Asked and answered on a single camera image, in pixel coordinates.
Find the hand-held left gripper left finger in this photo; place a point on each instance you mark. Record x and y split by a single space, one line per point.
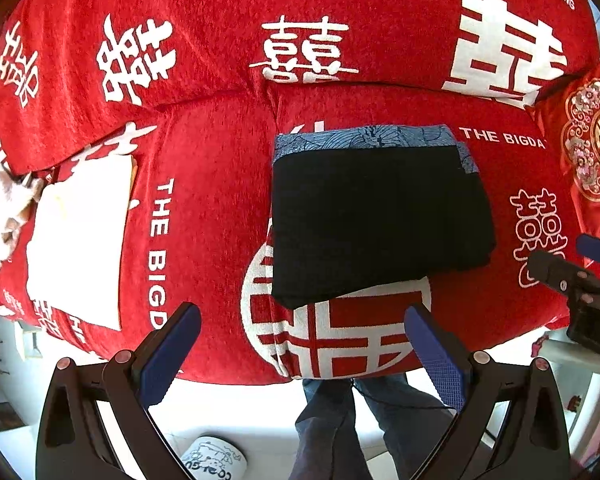
167 360

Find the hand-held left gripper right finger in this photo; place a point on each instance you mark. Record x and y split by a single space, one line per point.
437 360

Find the black pants with grey waistband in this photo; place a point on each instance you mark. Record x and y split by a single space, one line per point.
375 220

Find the person's right leg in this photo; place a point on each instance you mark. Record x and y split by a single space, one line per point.
405 435

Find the person's leg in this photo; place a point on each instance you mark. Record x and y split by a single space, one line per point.
322 435
405 435

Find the red embroidered cushion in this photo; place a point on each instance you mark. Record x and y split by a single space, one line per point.
595 150

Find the white printed slipper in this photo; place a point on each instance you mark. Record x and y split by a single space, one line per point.
212 460

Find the person's left leg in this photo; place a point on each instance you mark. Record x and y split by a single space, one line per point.
322 435

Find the white folded cloth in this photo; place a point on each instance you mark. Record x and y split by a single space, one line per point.
80 245

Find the white crumpled cloth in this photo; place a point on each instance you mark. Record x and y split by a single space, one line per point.
0 220

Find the red printed sofa cover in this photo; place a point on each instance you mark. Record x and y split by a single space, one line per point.
205 110

